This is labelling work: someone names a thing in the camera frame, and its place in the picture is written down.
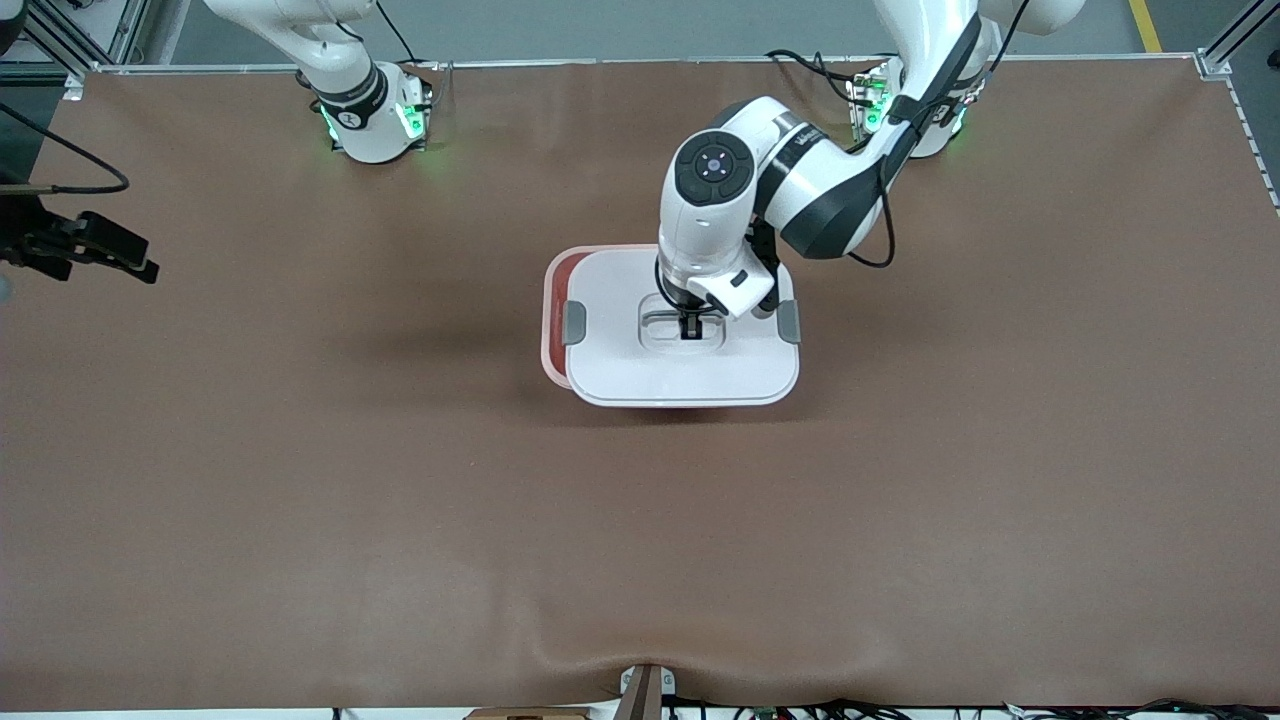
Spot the pink round plush toy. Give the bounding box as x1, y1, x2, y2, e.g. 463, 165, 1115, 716
552, 252, 601, 381

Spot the white plastic box lid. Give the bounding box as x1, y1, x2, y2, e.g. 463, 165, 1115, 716
562, 247, 802, 408

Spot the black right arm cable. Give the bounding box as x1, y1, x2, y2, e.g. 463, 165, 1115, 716
0, 100, 131, 195

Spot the perforated silver side rail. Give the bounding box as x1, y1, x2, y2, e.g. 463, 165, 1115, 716
1222, 75, 1280, 216

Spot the silver table edge rail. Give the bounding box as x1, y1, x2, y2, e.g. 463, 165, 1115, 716
90, 57, 1201, 73

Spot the black right base cable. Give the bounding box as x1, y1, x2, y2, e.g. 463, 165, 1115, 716
375, 0, 421, 66

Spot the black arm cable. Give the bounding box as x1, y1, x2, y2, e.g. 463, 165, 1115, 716
848, 150, 897, 270
0, 100, 131, 195

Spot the black left base cable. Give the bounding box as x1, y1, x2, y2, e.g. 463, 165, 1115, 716
765, 48, 861, 109

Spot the aluminium frame post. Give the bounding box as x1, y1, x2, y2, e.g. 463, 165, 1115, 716
1197, 0, 1280, 79
0, 0, 151, 79

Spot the brown table mat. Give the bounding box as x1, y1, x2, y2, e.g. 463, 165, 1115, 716
0, 55, 1280, 713

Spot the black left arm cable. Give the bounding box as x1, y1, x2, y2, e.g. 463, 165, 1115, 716
848, 150, 897, 270

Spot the black base cable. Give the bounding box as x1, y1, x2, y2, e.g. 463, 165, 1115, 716
765, 48, 861, 109
375, 0, 421, 66

